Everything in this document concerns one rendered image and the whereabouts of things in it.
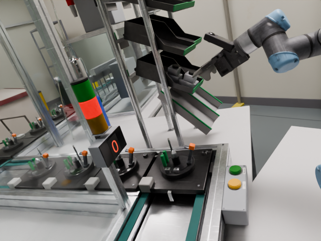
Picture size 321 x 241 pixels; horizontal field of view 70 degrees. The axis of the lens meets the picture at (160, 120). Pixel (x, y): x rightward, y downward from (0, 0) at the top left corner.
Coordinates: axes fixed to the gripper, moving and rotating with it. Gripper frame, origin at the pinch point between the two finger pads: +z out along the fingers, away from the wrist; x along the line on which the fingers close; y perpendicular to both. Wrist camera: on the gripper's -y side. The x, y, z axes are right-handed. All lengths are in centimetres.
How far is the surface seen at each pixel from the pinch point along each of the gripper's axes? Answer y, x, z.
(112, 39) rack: -31.1, -11.5, 16.5
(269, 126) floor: 113, 177, 55
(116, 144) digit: 1.6, -45.6, 12.3
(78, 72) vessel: -44, 14, 77
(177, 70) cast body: -5.2, -0.4, 6.8
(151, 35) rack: -21.7, -8.4, 2.4
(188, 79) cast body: 0.5, -2.5, 4.0
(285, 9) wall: 13, 230, -15
